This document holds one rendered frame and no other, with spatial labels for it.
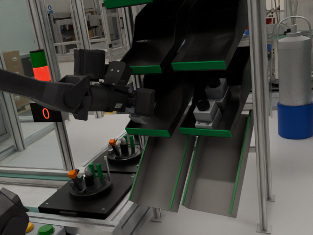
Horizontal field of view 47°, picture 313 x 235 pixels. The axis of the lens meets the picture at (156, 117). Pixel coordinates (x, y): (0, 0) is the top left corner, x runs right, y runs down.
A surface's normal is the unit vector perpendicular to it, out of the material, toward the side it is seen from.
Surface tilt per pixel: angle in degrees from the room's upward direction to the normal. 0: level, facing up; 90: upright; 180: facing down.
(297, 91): 90
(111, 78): 51
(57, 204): 0
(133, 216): 90
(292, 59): 90
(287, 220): 0
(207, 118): 115
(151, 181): 45
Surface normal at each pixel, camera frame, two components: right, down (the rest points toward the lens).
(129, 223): 0.92, -0.01
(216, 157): -0.46, -0.45
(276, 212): -0.13, -0.95
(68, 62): -0.49, 0.32
